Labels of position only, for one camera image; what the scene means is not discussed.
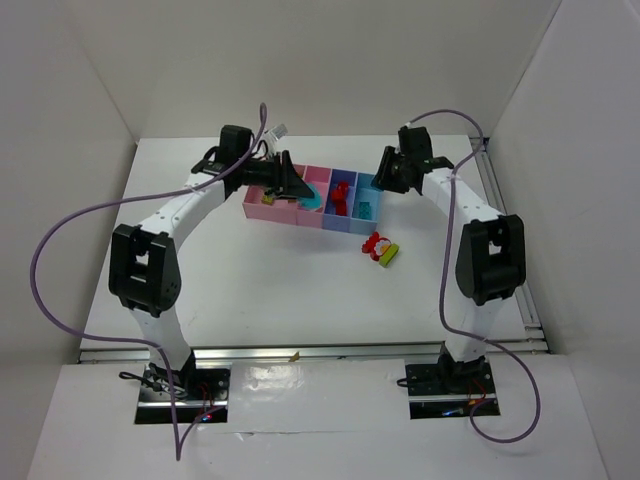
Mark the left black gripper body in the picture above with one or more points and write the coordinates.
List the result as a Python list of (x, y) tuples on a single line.
[(286, 174)]

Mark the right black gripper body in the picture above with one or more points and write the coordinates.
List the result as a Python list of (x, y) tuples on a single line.
[(385, 170)]

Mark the teal lego piece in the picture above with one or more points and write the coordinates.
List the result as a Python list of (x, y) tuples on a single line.
[(313, 203)]

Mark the small teal lego brick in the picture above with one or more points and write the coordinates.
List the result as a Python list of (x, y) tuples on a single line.
[(364, 211)]

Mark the red lego brick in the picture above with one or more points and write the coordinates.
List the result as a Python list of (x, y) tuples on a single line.
[(341, 208), (340, 193)]

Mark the red flower lego figure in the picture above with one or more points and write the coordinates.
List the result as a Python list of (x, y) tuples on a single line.
[(375, 246)]

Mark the lime green base brick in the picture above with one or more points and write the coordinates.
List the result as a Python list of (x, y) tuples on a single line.
[(388, 254)]

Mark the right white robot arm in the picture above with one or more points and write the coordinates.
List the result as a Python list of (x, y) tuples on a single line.
[(484, 261)]

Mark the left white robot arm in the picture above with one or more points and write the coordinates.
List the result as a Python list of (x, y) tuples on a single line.
[(144, 270)]

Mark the small pink container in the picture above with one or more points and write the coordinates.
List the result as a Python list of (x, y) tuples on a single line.
[(310, 211)]

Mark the large pink container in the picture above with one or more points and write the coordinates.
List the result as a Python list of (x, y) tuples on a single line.
[(283, 211)]

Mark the purple container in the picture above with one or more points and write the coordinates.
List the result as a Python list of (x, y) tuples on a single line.
[(331, 219)]

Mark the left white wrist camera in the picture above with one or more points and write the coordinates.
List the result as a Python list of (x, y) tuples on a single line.
[(273, 135)]

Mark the front aluminium rail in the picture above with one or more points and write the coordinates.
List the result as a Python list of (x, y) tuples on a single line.
[(269, 353)]

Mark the aluminium rail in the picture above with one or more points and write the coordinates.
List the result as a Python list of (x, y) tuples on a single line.
[(506, 251), (269, 353)]

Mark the right side aluminium rail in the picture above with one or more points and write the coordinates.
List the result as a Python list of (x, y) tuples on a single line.
[(506, 251)]

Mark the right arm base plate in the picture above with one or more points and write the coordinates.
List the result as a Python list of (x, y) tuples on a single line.
[(432, 397)]

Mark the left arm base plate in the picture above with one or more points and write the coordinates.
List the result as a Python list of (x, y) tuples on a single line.
[(207, 397)]

